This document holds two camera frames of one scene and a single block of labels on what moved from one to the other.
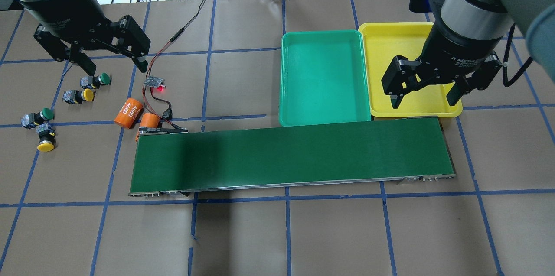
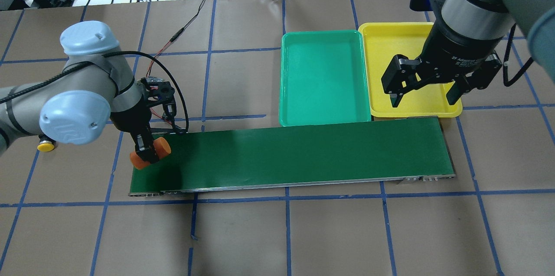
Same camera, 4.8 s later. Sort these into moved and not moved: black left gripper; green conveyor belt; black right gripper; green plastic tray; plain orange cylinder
Moved: plain orange cylinder; black left gripper
Not moved: green conveyor belt; black right gripper; green plastic tray
